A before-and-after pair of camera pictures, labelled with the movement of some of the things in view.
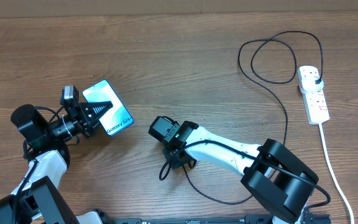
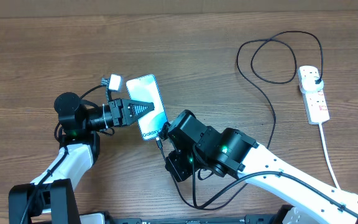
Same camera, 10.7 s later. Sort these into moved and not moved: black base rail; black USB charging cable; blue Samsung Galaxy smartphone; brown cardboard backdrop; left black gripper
Moved: left black gripper; blue Samsung Galaxy smartphone; black USB charging cable
Not moved: black base rail; brown cardboard backdrop
